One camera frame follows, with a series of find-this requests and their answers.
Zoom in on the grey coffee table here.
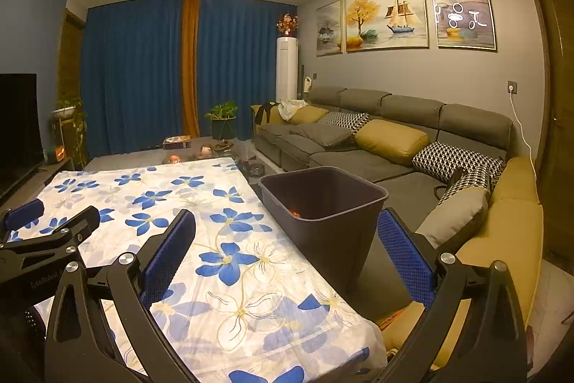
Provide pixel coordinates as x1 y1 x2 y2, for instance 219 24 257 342
85 135 288 187

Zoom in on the black white patterned cushion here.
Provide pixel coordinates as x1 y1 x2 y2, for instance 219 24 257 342
319 111 371 135
411 141 505 182

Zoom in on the tree and sailboat painting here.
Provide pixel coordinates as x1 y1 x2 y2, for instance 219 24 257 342
344 0 431 53

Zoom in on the orange packet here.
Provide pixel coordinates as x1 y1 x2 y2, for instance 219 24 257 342
377 303 427 333

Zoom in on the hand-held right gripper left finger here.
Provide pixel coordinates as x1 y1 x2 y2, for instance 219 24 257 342
45 209 211 383

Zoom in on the houndstooth cushion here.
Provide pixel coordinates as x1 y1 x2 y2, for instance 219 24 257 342
434 163 494 207

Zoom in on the artificial flower arrangement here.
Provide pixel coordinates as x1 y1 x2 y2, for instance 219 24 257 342
274 13 299 38

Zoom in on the small yellow cushion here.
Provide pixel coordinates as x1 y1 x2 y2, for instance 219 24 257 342
287 105 330 126

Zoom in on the printed flat box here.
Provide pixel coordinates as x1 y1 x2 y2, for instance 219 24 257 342
162 135 193 150

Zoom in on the white standing air conditioner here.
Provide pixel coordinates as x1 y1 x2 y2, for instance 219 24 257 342
275 37 301 104

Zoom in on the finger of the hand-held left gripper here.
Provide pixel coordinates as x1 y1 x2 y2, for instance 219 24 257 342
0 206 102 261
0 204 46 243

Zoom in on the black flat television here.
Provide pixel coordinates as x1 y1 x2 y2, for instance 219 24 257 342
0 73 46 192

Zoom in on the dark grey plastic bin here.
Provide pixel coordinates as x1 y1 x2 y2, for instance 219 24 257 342
259 167 390 292

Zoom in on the trailing potted plant on stand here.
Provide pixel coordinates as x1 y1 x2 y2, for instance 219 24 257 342
51 98 89 169

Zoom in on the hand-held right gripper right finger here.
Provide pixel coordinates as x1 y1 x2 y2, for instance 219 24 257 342
377 208 532 383

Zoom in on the blue-grey framed painting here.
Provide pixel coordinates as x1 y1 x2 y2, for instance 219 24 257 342
428 0 498 49

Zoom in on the blue curtain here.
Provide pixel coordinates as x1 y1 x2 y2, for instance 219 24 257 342
80 0 187 158
197 0 301 140

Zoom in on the orange curtain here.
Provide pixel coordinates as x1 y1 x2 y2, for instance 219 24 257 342
180 0 202 137

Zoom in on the black clothing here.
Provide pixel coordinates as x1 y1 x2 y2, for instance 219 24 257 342
255 102 280 125

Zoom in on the grey and yellow sofa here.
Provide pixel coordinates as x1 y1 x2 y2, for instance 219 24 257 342
251 84 546 361

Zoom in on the white clothing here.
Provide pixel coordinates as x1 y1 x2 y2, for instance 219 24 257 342
277 99 308 119

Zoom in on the grey television cabinet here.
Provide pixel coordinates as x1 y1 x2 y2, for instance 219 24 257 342
0 156 75 205

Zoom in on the dark grey cushion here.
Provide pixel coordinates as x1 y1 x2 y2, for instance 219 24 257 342
290 122 355 149

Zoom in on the white cable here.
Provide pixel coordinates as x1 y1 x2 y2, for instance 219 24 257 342
510 90 537 178

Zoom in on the small grey framed painting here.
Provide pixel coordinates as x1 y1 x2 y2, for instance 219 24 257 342
315 1 344 57

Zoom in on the dark wooden room door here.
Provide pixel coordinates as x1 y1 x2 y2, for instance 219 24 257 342
524 0 574 254

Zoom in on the green potted plant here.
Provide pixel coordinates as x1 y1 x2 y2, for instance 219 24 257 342
205 101 239 140

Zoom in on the blue floral tablecloth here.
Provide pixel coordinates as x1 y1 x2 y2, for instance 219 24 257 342
6 156 389 383

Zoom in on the light grey cushion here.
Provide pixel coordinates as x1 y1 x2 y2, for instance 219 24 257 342
414 186 491 249

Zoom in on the large yellow cushion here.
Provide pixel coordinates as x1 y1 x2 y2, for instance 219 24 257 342
354 118 431 163

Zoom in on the black bag strap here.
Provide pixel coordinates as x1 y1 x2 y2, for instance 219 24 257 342
432 167 465 198

